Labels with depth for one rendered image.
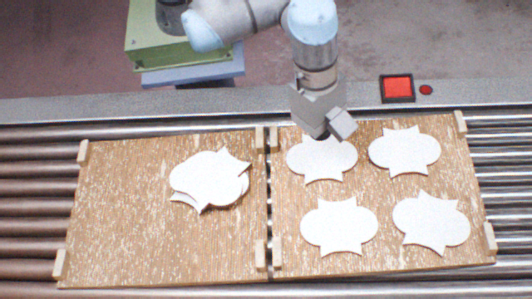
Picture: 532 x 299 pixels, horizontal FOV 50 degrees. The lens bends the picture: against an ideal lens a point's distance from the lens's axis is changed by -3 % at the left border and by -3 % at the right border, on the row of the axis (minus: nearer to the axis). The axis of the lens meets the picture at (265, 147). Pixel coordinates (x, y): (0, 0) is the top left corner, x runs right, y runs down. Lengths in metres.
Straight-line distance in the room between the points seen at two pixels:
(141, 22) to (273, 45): 1.33
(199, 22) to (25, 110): 0.70
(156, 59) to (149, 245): 0.54
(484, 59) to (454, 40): 0.17
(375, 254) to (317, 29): 0.44
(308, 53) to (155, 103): 0.57
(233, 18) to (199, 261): 0.46
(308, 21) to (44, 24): 2.58
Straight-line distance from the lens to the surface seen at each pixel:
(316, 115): 1.02
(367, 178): 1.19
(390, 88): 1.34
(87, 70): 2.96
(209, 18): 0.95
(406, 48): 2.77
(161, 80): 1.52
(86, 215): 1.25
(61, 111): 1.49
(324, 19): 0.89
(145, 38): 1.51
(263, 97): 1.36
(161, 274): 1.14
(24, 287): 1.25
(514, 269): 1.16
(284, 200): 1.16
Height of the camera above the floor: 1.93
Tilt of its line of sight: 53 degrees down
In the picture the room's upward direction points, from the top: 11 degrees counter-clockwise
